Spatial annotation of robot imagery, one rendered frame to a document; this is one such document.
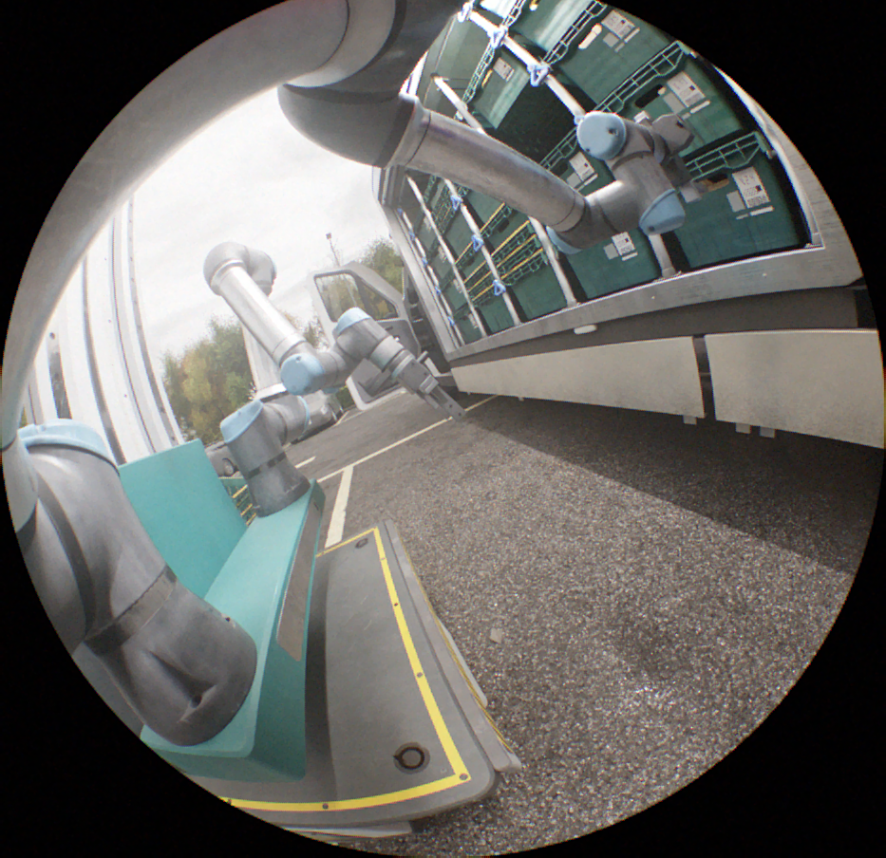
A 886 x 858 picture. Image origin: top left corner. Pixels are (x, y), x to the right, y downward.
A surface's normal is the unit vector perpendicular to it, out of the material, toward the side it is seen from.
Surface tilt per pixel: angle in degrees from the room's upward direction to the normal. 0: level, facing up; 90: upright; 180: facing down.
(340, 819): 0
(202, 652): 72
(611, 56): 98
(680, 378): 90
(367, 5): 156
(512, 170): 129
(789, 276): 90
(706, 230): 98
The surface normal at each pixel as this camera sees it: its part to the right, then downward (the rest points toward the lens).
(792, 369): -0.89, 0.43
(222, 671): 0.75, -0.65
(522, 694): -0.40, -0.90
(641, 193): -0.78, 0.44
